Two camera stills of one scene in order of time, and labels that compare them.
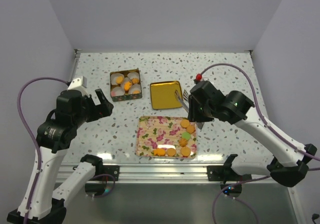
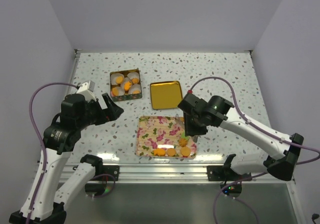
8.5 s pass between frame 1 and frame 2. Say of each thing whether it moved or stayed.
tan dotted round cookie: stayed
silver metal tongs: moved
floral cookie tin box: stayed
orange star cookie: stayed
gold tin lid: stayed
